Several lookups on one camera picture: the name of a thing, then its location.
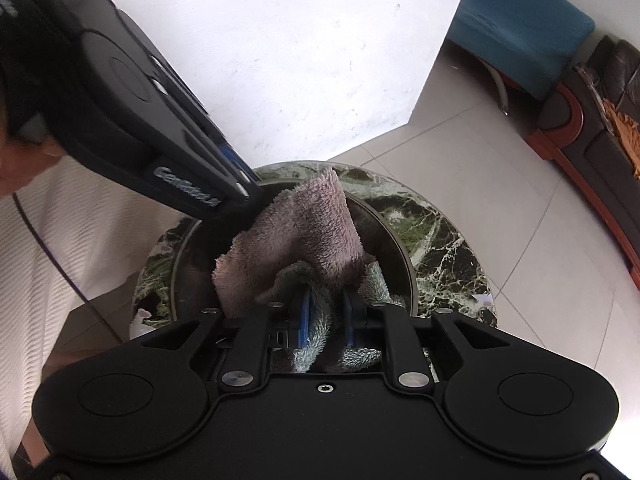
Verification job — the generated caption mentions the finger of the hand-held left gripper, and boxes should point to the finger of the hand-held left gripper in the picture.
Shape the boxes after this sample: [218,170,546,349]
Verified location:
[144,125,263,223]
[115,7,262,196]

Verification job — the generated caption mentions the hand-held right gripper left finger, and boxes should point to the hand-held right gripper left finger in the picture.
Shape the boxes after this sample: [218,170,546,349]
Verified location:
[142,292,315,392]

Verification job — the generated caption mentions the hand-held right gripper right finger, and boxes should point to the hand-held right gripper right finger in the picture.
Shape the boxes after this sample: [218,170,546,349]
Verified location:
[342,291,507,392]

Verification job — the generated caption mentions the steel bowl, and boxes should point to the steel bowl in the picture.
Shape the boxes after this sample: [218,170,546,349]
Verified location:
[170,177,419,322]

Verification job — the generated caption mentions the fluffy pink green cloth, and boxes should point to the fluffy pink green cloth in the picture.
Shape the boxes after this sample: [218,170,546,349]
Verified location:
[212,167,407,374]

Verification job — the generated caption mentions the person's left hand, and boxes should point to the person's left hand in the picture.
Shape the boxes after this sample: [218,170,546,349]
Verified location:
[0,105,67,197]

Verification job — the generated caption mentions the round green marble table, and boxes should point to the round green marble table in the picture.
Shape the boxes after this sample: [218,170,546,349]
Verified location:
[131,160,497,332]

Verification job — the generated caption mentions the person's left leg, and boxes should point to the person's left leg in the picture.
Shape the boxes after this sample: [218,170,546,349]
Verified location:
[0,155,202,467]

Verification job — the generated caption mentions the dark leather sofa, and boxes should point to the dark leather sofa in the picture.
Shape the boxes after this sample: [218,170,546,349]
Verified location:
[524,35,640,292]

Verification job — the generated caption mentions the teal bench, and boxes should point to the teal bench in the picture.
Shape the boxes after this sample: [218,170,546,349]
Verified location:
[444,0,597,114]

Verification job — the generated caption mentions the orange fringed throw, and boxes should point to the orange fringed throw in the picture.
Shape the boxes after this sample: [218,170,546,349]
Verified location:
[601,99,640,182]

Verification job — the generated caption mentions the black cable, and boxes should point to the black cable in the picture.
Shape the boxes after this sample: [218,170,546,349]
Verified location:
[12,191,127,342]

